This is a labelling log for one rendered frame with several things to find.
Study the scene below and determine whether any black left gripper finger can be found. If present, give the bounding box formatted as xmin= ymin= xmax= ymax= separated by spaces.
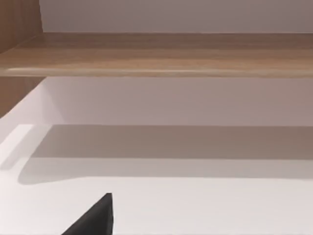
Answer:
xmin=61 ymin=192 xmax=114 ymax=235

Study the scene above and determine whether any wooden open shelf unit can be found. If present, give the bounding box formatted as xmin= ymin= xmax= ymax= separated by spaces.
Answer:
xmin=0 ymin=0 xmax=313 ymax=119

